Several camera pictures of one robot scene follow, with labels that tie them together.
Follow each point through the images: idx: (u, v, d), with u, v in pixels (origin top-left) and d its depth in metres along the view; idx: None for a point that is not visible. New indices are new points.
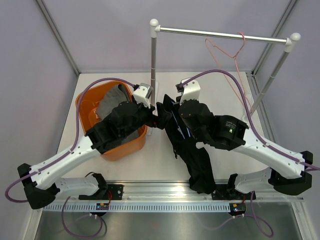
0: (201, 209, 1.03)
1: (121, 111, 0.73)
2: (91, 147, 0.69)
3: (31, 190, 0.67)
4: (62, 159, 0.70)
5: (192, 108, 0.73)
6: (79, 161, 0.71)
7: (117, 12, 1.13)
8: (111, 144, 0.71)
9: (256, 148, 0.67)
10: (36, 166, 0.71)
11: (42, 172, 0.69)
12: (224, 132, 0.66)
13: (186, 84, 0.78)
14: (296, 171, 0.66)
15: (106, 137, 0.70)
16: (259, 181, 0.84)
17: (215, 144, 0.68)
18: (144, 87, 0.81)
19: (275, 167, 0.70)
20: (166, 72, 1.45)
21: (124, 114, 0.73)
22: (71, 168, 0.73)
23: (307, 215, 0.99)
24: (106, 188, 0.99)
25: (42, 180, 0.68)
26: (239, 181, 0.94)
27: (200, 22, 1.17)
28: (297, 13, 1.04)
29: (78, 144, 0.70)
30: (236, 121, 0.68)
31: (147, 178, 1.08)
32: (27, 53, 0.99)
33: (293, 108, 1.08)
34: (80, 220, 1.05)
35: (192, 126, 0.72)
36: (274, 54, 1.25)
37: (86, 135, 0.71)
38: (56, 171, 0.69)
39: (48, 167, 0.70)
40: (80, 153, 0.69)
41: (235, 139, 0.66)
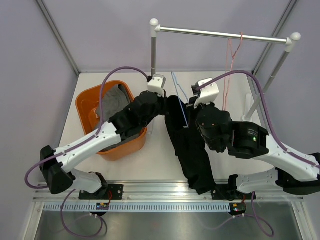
0: (201, 209, 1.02)
1: (143, 101, 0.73)
2: (115, 132, 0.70)
3: (54, 171, 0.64)
4: (88, 142, 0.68)
5: (215, 115, 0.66)
6: (102, 146, 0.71)
7: (117, 12, 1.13)
8: (133, 130, 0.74)
9: (278, 156, 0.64)
10: (59, 149, 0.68)
11: (67, 153, 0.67)
12: (248, 141, 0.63)
13: (204, 87, 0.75)
14: (314, 175, 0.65)
15: (129, 125, 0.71)
16: (265, 183, 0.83)
17: (239, 153, 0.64)
18: (158, 77, 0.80)
19: (292, 172, 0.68)
20: (166, 71, 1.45)
21: (146, 103, 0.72)
22: (93, 152, 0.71)
23: (307, 214, 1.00)
24: (106, 187, 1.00)
25: (67, 161, 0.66)
26: (241, 182, 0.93)
27: (200, 22, 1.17)
28: (297, 13, 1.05)
29: (102, 130, 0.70)
30: (258, 127, 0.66)
31: (148, 178, 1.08)
32: (26, 52, 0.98)
33: (293, 108, 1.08)
34: (79, 220, 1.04)
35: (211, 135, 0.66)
36: (274, 54, 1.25)
37: (109, 121, 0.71)
38: (81, 154, 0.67)
39: (74, 149, 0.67)
40: (105, 138, 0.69)
41: (260, 148, 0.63)
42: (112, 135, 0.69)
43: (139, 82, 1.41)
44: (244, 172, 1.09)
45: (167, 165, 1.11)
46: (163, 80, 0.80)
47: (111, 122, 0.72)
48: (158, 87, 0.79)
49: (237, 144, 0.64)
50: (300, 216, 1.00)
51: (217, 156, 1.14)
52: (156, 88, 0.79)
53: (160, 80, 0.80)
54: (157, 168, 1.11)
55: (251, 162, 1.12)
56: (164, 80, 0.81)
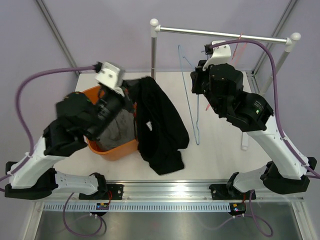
0: (201, 209, 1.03)
1: (61, 110, 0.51)
2: (44, 152, 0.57)
3: (8, 191, 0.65)
4: (25, 164, 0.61)
5: (227, 72, 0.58)
6: (45, 164, 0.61)
7: (118, 12, 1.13)
8: (70, 147, 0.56)
9: (273, 139, 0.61)
10: (12, 167, 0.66)
11: (14, 175, 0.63)
12: (250, 111, 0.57)
13: (217, 47, 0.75)
14: (299, 173, 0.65)
15: (60, 143, 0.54)
16: (254, 180, 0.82)
17: (234, 120, 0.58)
18: (109, 71, 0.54)
19: (278, 163, 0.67)
20: (166, 71, 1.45)
21: (61, 114, 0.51)
22: (41, 170, 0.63)
23: (307, 214, 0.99)
24: (105, 191, 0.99)
25: (15, 183, 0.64)
26: (237, 178, 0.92)
27: (200, 22, 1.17)
28: (298, 13, 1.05)
29: (36, 148, 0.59)
30: (265, 103, 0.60)
31: (148, 178, 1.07)
32: (27, 53, 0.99)
33: (293, 108, 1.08)
34: (79, 220, 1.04)
35: (216, 92, 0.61)
36: (274, 54, 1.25)
37: (42, 137, 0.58)
38: (23, 176, 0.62)
39: (16, 171, 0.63)
40: (37, 159, 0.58)
41: (258, 122, 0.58)
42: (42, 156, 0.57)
43: None
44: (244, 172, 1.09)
45: None
46: (118, 79, 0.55)
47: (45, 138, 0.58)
48: (111, 86, 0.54)
49: (238, 110, 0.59)
50: (300, 216, 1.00)
51: (217, 156, 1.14)
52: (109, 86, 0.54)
53: (112, 77, 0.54)
54: None
55: (251, 162, 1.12)
56: (120, 74, 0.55)
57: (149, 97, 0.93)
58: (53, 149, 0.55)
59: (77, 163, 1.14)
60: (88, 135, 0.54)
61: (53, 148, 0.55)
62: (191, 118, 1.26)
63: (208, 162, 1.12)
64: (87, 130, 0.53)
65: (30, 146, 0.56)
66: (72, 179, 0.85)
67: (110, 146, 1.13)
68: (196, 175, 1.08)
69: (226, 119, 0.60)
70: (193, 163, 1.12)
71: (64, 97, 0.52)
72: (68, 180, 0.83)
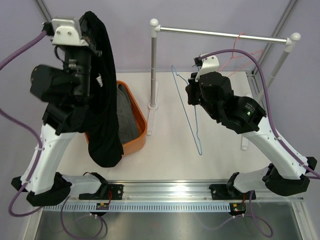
0: (201, 209, 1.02)
1: (38, 87, 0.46)
2: (56, 133, 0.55)
3: (33, 199, 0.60)
4: (39, 159, 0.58)
5: (215, 78, 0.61)
6: (59, 150, 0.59)
7: (117, 12, 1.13)
8: (77, 117, 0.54)
9: (267, 139, 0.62)
10: (24, 176, 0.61)
11: (31, 180, 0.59)
12: (241, 113, 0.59)
13: (205, 58, 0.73)
14: (297, 172, 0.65)
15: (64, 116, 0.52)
16: (254, 180, 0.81)
17: (227, 123, 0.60)
18: (66, 28, 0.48)
19: (276, 163, 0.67)
20: (166, 71, 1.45)
21: (43, 89, 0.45)
22: (56, 161, 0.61)
23: (307, 214, 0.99)
24: (107, 183, 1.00)
25: (36, 187, 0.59)
26: (237, 178, 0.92)
27: (200, 22, 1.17)
28: (297, 13, 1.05)
29: (44, 137, 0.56)
30: (256, 105, 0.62)
31: (148, 179, 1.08)
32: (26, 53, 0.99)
33: (293, 109, 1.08)
34: (79, 220, 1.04)
35: (207, 98, 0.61)
36: (274, 54, 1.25)
37: (46, 123, 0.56)
38: (42, 173, 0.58)
39: (33, 173, 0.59)
40: (51, 146, 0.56)
41: (250, 123, 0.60)
42: (57, 139, 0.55)
43: (139, 82, 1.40)
44: (245, 171, 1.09)
45: (167, 164, 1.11)
46: (77, 32, 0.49)
47: (47, 123, 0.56)
48: (77, 44, 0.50)
49: (229, 113, 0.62)
50: (300, 216, 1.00)
51: (217, 156, 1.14)
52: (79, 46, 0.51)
53: (72, 34, 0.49)
54: (156, 167, 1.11)
55: (251, 161, 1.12)
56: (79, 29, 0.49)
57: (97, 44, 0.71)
58: (65, 125, 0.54)
59: (77, 164, 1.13)
60: (79, 97, 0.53)
61: (64, 124, 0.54)
62: (188, 119, 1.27)
63: (208, 162, 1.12)
64: (75, 93, 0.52)
65: (37, 137, 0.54)
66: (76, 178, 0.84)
67: None
68: (195, 175, 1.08)
69: (219, 123, 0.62)
70: (192, 163, 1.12)
71: (30, 79, 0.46)
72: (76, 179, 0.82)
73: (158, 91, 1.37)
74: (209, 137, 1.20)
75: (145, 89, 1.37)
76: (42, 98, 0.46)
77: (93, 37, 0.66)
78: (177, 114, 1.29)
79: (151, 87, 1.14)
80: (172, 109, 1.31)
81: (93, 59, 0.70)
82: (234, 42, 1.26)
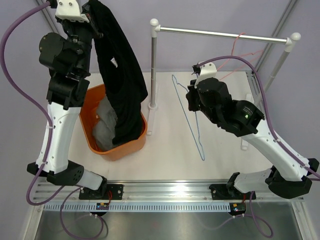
0: (201, 209, 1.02)
1: (48, 52, 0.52)
2: (63, 108, 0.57)
3: (54, 177, 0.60)
4: (52, 138, 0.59)
5: (212, 84, 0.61)
6: (69, 126, 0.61)
7: (117, 12, 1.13)
8: (80, 90, 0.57)
9: (266, 141, 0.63)
10: (39, 160, 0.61)
11: (48, 160, 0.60)
12: (239, 116, 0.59)
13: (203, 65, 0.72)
14: (298, 174, 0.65)
15: (67, 88, 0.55)
16: (255, 180, 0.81)
17: (226, 126, 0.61)
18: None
19: (277, 165, 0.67)
20: (166, 71, 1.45)
21: (54, 53, 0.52)
22: (68, 138, 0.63)
23: (307, 215, 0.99)
24: (106, 180, 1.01)
25: (54, 166, 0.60)
26: (238, 179, 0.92)
27: (200, 22, 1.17)
28: (297, 13, 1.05)
29: (53, 115, 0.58)
30: (255, 108, 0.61)
31: (148, 179, 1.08)
32: (26, 53, 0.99)
33: (294, 109, 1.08)
34: (79, 221, 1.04)
35: (206, 103, 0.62)
36: (274, 54, 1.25)
37: (51, 103, 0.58)
38: (58, 150, 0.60)
39: (48, 152, 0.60)
40: (61, 122, 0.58)
41: (248, 126, 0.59)
42: (67, 112, 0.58)
43: None
44: (246, 171, 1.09)
45: (167, 164, 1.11)
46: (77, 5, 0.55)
47: (52, 102, 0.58)
48: (78, 16, 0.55)
49: (228, 117, 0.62)
50: (300, 216, 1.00)
51: (217, 156, 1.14)
52: (80, 19, 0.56)
53: (73, 5, 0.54)
54: (156, 167, 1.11)
55: (251, 161, 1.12)
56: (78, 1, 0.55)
57: (104, 27, 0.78)
58: (71, 98, 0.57)
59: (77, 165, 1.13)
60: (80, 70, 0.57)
61: (70, 99, 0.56)
62: (187, 119, 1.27)
63: (208, 162, 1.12)
64: (77, 66, 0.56)
65: (46, 114, 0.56)
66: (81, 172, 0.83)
67: (110, 146, 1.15)
68: (195, 175, 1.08)
69: (220, 127, 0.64)
70: (192, 163, 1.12)
71: (40, 48, 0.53)
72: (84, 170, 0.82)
73: (158, 91, 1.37)
74: (209, 138, 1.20)
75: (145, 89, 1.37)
76: (52, 64, 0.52)
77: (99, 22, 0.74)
78: (177, 114, 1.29)
79: (151, 87, 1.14)
80: (172, 109, 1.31)
81: (102, 41, 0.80)
82: (234, 42, 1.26)
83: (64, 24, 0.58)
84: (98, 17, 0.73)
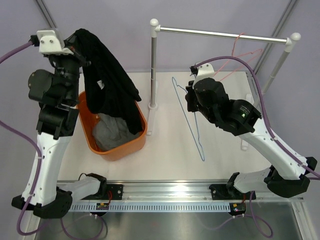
0: (201, 209, 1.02)
1: (38, 90, 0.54)
2: (54, 138, 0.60)
3: (42, 209, 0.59)
4: (40, 169, 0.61)
5: (208, 84, 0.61)
6: (58, 156, 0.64)
7: (117, 12, 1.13)
8: (70, 120, 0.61)
9: (263, 140, 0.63)
10: (26, 193, 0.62)
11: (35, 191, 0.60)
12: (236, 115, 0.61)
13: (201, 65, 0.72)
14: (296, 172, 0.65)
15: (58, 119, 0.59)
16: (255, 180, 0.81)
17: (224, 126, 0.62)
18: (49, 36, 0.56)
19: (275, 164, 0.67)
20: (166, 71, 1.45)
21: (43, 90, 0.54)
22: (57, 169, 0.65)
23: (307, 214, 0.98)
24: (105, 180, 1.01)
25: (42, 197, 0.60)
26: (238, 178, 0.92)
27: (200, 22, 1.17)
28: (297, 13, 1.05)
29: (43, 145, 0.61)
30: (252, 107, 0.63)
31: (149, 179, 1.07)
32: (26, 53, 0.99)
33: (293, 109, 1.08)
34: (79, 220, 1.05)
35: (204, 102, 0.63)
36: (274, 54, 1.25)
37: (41, 133, 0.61)
38: (47, 182, 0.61)
39: (36, 184, 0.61)
40: (51, 152, 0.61)
41: (245, 125, 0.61)
42: (55, 144, 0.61)
43: (139, 82, 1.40)
44: (245, 171, 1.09)
45: (167, 165, 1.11)
46: (58, 40, 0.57)
47: (42, 132, 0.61)
48: (59, 50, 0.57)
49: (225, 116, 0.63)
50: (300, 216, 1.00)
51: (217, 155, 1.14)
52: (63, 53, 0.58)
53: (54, 42, 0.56)
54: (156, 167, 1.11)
55: (251, 161, 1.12)
56: (59, 36, 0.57)
57: (93, 53, 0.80)
58: (61, 128, 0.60)
59: (77, 163, 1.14)
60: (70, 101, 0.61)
61: (60, 128, 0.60)
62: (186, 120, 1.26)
63: (208, 163, 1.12)
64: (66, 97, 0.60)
65: (36, 145, 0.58)
66: (76, 185, 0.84)
67: (110, 146, 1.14)
68: (195, 175, 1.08)
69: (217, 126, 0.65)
70: (192, 164, 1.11)
71: (29, 85, 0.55)
72: (75, 187, 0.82)
73: (158, 91, 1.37)
74: (209, 138, 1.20)
75: (146, 89, 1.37)
76: (42, 99, 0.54)
77: (85, 52, 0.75)
78: (177, 115, 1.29)
79: (151, 87, 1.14)
80: (172, 109, 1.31)
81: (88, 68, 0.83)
82: (234, 42, 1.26)
83: (50, 59, 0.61)
84: (84, 46, 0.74)
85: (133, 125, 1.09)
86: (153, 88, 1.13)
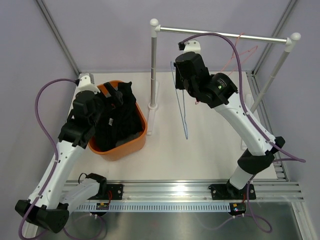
0: (201, 209, 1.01)
1: (83, 98, 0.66)
2: (72, 145, 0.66)
3: (45, 214, 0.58)
4: (53, 172, 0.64)
5: (189, 55, 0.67)
6: (71, 164, 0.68)
7: (117, 12, 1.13)
8: (88, 134, 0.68)
9: (236, 113, 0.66)
10: (33, 195, 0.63)
11: (43, 193, 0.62)
12: (213, 86, 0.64)
13: (188, 42, 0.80)
14: (263, 148, 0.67)
15: (81, 130, 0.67)
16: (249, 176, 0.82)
17: (199, 96, 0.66)
18: (84, 75, 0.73)
19: (245, 140, 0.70)
20: (166, 72, 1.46)
21: (87, 99, 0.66)
22: (67, 175, 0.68)
23: (307, 214, 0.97)
24: (105, 180, 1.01)
25: (48, 200, 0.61)
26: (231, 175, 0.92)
27: (200, 22, 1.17)
28: (297, 13, 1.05)
29: (61, 151, 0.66)
30: (229, 81, 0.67)
31: (149, 179, 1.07)
32: (27, 52, 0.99)
33: (293, 108, 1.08)
34: (79, 220, 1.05)
35: (183, 73, 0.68)
36: (273, 54, 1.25)
37: (61, 140, 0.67)
38: (57, 185, 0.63)
39: (46, 186, 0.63)
40: (67, 157, 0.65)
41: (220, 96, 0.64)
42: (71, 151, 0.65)
43: (139, 83, 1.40)
44: None
45: (167, 165, 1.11)
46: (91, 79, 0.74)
47: (62, 140, 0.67)
48: (89, 84, 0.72)
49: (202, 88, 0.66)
50: (300, 216, 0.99)
51: (217, 155, 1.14)
52: (91, 89, 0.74)
53: (87, 78, 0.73)
54: (156, 167, 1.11)
55: None
56: (91, 76, 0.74)
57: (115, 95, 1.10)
58: (80, 138, 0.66)
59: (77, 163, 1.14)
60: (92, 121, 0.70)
61: (80, 138, 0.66)
62: (183, 122, 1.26)
63: (208, 163, 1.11)
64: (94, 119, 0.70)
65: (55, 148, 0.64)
66: (73, 192, 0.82)
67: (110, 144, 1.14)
68: (195, 175, 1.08)
69: (195, 97, 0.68)
70: (192, 164, 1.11)
71: (76, 96, 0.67)
72: (73, 195, 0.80)
73: (158, 91, 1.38)
74: (208, 139, 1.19)
75: (145, 89, 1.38)
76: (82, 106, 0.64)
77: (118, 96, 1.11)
78: (177, 114, 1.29)
79: (151, 87, 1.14)
80: (172, 109, 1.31)
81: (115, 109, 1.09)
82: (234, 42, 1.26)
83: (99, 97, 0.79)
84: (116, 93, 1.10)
85: (133, 129, 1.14)
86: (153, 91, 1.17)
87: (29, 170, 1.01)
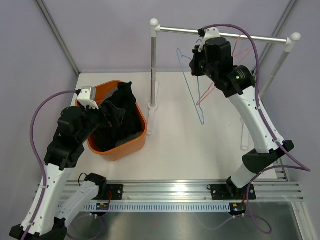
0: (201, 209, 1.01)
1: (67, 118, 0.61)
2: (60, 169, 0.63)
3: None
4: (43, 198, 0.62)
5: (220, 41, 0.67)
6: (62, 184, 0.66)
7: (117, 12, 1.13)
8: (76, 153, 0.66)
9: (248, 105, 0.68)
10: (25, 222, 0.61)
11: (35, 220, 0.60)
12: (232, 75, 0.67)
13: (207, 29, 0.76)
14: (267, 145, 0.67)
15: (69, 149, 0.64)
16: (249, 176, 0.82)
17: (218, 81, 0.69)
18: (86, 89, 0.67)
19: (253, 135, 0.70)
20: (166, 71, 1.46)
21: (73, 118, 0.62)
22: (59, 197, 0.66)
23: (307, 215, 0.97)
24: (105, 180, 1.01)
25: (41, 227, 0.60)
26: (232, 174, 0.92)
27: (200, 22, 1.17)
28: (297, 13, 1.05)
29: (48, 175, 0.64)
30: (249, 74, 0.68)
31: (149, 179, 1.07)
32: (27, 52, 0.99)
33: (293, 108, 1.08)
34: (79, 221, 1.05)
35: (209, 55, 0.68)
36: (274, 54, 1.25)
37: (48, 164, 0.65)
38: (48, 210, 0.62)
39: (37, 212, 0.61)
40: (55, 182, 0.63)
41: (235, 86, 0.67)
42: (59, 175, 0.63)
43: (139, 83, 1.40)
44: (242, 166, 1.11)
45: (167, 165, 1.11)
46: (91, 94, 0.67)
47: (48, 163, 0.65)
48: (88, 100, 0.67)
49: (222, 74, 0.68)
50: (300, 216, 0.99)
51: (217, 155, 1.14)
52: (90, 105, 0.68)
53: (87, 93, 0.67)
54: (156, 167, 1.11)
55: None
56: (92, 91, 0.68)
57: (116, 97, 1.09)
58: (68, 160, 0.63)
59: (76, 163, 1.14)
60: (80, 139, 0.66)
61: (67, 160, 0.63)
62: (182, 121, 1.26)
63: (208, 162, 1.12)
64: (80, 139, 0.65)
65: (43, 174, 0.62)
66: (70, 201, 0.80)
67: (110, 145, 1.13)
68: (195, 175, 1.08)
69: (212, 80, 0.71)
70: (192, 164, 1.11)
71: (62, 114, 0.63)
72: (70, 205, 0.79)
73: (158, 91, 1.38)
74: (207, 138, 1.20)
75: (145, 89, 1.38)
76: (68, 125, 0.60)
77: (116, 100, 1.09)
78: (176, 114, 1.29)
79: (151, 87, 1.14)
80: (172, 108, 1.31)
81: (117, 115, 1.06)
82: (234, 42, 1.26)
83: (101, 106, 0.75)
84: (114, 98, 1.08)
85: (132, 129, 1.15)
86: (153, 91, 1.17)
87: (29, 170, 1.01)
